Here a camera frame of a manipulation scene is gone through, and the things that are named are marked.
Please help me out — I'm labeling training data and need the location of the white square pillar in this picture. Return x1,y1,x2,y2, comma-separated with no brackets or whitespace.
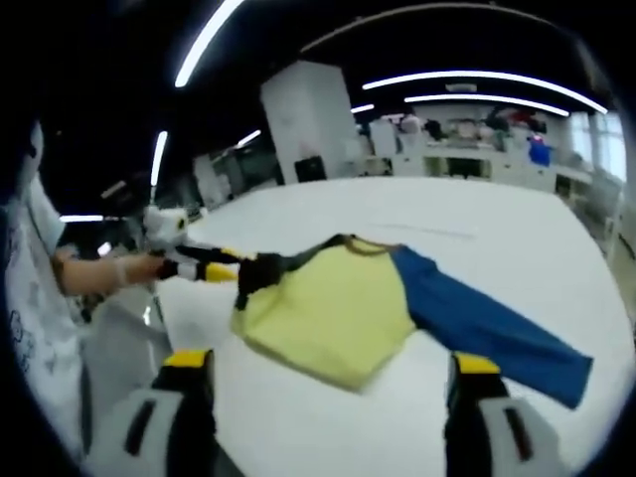
259,60,360,186

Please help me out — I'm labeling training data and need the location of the white storage shelving row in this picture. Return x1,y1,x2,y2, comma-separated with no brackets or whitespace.
370,111,597,196

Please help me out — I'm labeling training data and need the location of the straight ceiling light strip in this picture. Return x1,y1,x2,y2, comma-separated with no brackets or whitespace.
174,0,247,89

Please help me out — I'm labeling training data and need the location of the long curved ceiling light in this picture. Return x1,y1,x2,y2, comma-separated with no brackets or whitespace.
362,70,610,116

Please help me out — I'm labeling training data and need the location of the yellow garment with blue and grey sleeves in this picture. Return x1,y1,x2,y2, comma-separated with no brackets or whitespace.
229,233,595,410

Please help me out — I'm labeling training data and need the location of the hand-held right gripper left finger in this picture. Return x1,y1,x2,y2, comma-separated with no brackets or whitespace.
116,349,221,477

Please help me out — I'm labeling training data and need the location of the person's left hand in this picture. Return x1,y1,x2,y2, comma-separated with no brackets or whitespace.
116,253,166,286

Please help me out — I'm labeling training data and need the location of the black chair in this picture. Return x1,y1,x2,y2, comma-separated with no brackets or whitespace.
293,156,327,185

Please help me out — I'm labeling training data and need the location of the short curved ceiling light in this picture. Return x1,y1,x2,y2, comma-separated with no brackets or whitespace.
403,93,570,118

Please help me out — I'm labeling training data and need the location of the person's white printed shirt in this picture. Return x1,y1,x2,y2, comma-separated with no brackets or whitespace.
0,178,86,448

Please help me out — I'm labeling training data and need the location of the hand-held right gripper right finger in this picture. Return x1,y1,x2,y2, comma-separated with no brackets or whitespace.
444,353,549,477

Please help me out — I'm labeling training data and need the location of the white template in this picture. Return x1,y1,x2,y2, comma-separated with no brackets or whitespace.
367,223,479,240

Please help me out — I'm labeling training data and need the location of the blue storage bin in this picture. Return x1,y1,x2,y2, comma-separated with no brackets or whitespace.
527,136,554,166

